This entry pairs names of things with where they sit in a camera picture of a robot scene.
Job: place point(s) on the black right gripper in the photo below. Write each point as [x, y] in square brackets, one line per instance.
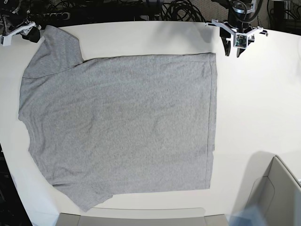
[32, 34]

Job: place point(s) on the grey T-shirt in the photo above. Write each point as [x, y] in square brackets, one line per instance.
[119, 125]

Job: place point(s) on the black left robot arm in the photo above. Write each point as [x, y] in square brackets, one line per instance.
[241, 13]

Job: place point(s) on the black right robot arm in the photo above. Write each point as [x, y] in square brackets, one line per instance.
[15, 19]

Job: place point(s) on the black power strip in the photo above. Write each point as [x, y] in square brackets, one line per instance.
[60, 16]

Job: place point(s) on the grey bin right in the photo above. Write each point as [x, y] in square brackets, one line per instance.
[276, 197]

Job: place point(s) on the grey bin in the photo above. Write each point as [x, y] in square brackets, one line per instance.
[124, 217]
[276, 197]

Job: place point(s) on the blue cloth in bin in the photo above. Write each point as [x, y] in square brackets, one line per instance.
[250, 216]

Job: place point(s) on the grey bin bottom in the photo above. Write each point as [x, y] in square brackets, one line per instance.
[124, 217]

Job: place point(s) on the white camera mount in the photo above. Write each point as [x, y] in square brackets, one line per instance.
[5, 40]
[241, 40]

